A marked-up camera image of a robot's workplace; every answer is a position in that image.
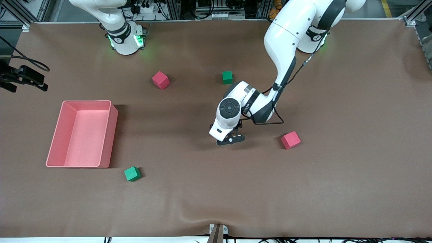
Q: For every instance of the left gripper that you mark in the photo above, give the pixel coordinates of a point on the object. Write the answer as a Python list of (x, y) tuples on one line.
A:
[(240, 124)]

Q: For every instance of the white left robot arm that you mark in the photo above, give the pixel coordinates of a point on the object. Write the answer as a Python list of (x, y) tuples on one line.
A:
[(287, 37)]

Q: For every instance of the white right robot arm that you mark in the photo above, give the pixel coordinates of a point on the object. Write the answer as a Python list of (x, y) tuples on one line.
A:
[(125, 40)]

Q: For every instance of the green foam cube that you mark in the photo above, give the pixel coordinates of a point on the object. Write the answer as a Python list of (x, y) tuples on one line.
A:
[(132, 173), (227, 77)]

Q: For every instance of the pink foam cube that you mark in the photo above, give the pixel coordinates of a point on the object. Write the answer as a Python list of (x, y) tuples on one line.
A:
[(290, 140), (160, 80)]

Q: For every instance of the brown table cover sheet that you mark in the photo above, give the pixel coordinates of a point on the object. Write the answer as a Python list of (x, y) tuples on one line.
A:
[(216, 185)]

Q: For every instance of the pink plastic tray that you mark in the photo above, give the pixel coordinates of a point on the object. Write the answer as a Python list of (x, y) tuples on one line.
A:
[(84, 141)]

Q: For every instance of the white terminal strip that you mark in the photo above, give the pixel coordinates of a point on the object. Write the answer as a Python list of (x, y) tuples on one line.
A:
[(219, 15)]

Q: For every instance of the bag of orange items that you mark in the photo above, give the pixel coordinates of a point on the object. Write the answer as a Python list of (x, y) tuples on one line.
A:
[(276, 4)]

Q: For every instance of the aluminium frame strut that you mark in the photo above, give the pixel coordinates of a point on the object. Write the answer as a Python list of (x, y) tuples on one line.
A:
[(416, 13), (18, 11)]

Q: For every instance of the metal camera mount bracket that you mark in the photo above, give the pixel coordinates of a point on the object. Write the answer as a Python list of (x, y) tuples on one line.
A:
[(217, 234)]

